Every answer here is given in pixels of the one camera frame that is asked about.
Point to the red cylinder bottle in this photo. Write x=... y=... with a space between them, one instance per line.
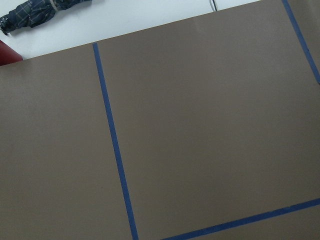
x=8 y=55

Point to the folded dark blue umbrella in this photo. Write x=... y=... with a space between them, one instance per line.
x=33 y=13

